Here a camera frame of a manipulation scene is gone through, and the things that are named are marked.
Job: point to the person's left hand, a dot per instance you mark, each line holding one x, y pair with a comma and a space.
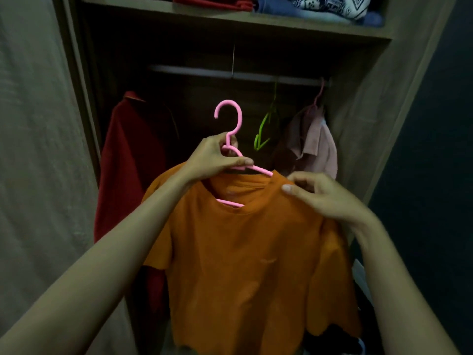
208, 158

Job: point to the person's right hand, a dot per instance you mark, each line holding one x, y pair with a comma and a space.
332, 201

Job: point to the person's right thumb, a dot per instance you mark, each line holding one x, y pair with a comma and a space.
295, 194

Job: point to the person's left thumb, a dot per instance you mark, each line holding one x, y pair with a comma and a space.
239, 162

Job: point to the pink plastic clothes hanger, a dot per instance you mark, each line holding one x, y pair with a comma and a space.
238, 118

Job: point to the orange t-shirt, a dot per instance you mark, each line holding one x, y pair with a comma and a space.
251, 262

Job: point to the person's left forearm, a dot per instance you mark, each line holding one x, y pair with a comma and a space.
111, 262

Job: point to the person's right forearm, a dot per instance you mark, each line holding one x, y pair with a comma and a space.
395, 292

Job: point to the green clothes hanger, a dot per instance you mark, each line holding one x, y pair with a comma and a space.
263, 129

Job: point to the dusty pink hanging garment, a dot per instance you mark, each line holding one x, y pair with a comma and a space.
314, 147

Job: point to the metal closet rod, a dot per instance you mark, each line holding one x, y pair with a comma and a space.
207, 72

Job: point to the thin pink clothes hanger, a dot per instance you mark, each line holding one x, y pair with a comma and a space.
318, 94

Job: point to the red hanging garment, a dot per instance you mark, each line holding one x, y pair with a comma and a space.
129, 170

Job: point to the wooden wardrobe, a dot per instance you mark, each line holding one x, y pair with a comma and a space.
369, 107

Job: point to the blue folded cloth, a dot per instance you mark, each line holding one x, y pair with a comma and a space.
273, 5

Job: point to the red folded cloth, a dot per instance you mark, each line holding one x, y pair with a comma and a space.
214, 1

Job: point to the white patterned folded cloth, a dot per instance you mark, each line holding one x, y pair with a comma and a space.
332, 5

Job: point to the wardrobe door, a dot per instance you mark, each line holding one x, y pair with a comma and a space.
37, 144

